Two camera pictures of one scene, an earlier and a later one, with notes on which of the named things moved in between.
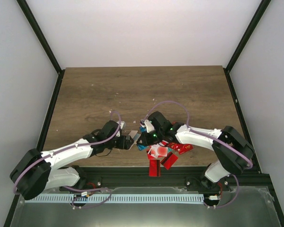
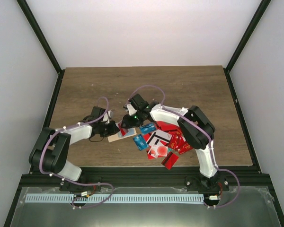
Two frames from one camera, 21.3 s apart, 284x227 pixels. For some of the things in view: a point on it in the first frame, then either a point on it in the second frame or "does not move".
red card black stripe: (154, 168) → (123, 130)
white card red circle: (156, 150) does not move
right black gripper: (147, 142) → (128, 123)
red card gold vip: (186, 147) does not move
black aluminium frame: (232, 179) does not move
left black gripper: (126, 140) → (114, 129)
